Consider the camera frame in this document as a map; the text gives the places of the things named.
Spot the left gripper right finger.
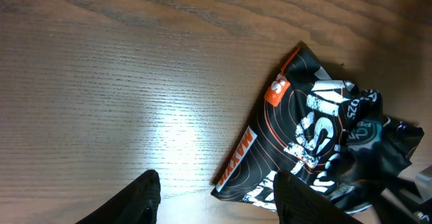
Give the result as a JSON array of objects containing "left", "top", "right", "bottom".
[{"left": 273, "top": 171, "right": 360, "bottom": 224}]

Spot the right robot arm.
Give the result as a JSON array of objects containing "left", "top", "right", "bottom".
[{"left": 371, "top": 166, "right": 431, "bottom": 224}]

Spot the black orange-patterned jersey shirt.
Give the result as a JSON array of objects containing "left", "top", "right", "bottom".
[{"left": 212, "top": 43, "right": 424, "bottom": 215}]

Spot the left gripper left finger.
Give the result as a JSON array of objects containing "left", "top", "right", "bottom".
[{"left": 77, "top": 169, "right": 161, "bottom": 224}]

